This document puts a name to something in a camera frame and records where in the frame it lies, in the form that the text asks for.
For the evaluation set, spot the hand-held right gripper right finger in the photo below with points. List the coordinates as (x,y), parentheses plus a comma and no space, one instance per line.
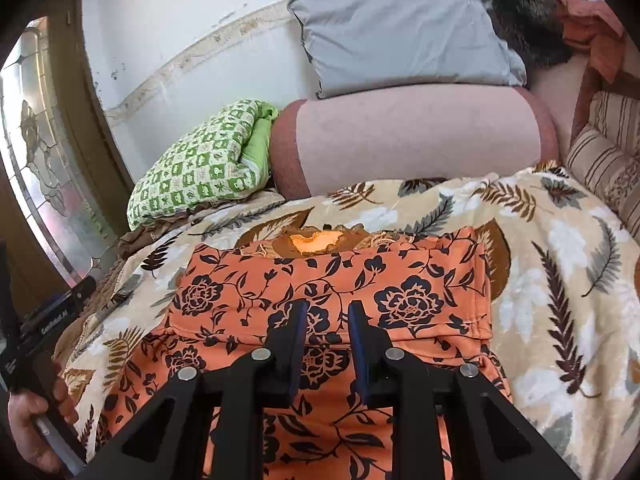
(357,340)

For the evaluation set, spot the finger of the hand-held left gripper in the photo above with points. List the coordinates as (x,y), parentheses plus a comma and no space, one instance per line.
(85,290)

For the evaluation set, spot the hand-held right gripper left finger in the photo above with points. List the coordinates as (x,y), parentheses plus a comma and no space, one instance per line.
(300,330)

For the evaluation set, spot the orange black floral garment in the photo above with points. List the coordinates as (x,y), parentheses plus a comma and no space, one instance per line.
(415,280)

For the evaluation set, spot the person's left hand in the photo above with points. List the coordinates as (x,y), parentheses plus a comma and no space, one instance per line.
(22,420)

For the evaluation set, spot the brown ruffled bed sheet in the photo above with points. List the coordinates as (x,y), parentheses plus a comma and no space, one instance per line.
(140,240)

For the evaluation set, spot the wooden stained glass door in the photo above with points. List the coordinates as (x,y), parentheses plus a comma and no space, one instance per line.
(45,160)

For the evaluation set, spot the green white checked pillow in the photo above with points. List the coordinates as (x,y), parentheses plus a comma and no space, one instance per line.
(200,165)

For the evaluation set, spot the beige leaf print blanket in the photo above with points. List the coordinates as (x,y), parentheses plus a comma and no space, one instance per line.
(550,310)

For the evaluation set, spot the pink bolster pillow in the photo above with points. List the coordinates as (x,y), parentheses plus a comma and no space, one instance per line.
(415,135)

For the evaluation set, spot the striped floral cushion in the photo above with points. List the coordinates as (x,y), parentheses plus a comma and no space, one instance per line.
(605,165)

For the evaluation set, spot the grey pillow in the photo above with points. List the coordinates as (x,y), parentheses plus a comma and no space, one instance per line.
(400,35)

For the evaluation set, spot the striped beige cushion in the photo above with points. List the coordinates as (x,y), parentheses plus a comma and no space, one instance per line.
(620,110)

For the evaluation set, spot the black furry cloth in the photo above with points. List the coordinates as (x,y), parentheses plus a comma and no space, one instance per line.
(530,25)

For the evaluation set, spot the orange cloth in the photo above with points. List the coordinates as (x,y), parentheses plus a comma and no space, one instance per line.
(590,25)

